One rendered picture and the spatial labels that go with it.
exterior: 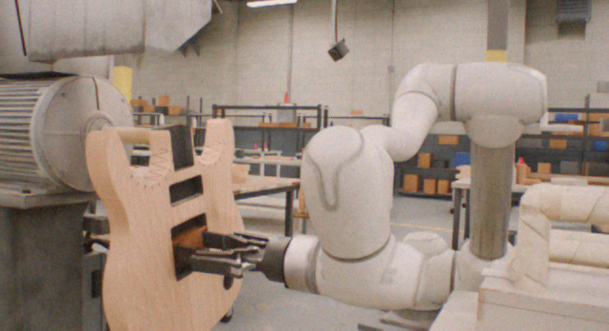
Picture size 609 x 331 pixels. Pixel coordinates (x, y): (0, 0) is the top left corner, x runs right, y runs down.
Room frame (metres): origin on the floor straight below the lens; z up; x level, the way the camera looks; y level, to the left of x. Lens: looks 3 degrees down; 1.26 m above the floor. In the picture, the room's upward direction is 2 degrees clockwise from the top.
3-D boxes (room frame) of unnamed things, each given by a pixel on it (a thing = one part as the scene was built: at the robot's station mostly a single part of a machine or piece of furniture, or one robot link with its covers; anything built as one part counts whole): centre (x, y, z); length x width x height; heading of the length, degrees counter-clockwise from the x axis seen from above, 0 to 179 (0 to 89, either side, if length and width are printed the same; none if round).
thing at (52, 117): (1.15, 0.61, 1.25); 0.41 x 0.27 x 0.26; 64
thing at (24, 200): (1.17, 0.67, 1.11); 0.36 x 0.24 x 0.04; 64
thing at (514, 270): (0.57, -0.27, 1.12); 0.11 x 0.03 x 0.03; 153
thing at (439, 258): (1.49, -0.39, 0.87); 0.18 x 0.16 x 0.22; 67
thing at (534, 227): (0.53, -0.26, 1.15); 0.03 x 0.03 x 0.09
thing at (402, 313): (1.50, -0.36, 0.73); 0.22 x 0.18 x 0.06; 56
